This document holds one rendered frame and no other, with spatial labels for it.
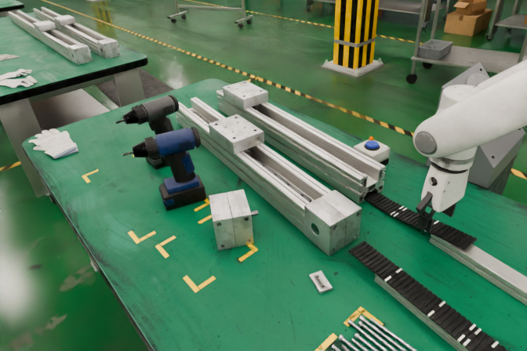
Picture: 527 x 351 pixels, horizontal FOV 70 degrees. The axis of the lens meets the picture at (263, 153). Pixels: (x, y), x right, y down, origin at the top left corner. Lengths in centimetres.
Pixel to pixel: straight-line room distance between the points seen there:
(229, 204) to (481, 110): 56
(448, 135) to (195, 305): 59
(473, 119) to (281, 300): 50
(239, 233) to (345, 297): 28
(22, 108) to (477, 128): 220
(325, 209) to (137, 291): 46
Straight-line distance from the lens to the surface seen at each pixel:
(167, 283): 91
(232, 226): 90
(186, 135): 100
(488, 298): 93
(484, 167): 120
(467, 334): 82
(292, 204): 96
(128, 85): 257
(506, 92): 72
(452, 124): 72
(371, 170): 108
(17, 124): 247
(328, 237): 88
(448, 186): 87
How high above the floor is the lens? 145
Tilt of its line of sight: 32 degrees down
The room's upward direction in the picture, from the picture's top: 4 degrees counter-clockwise
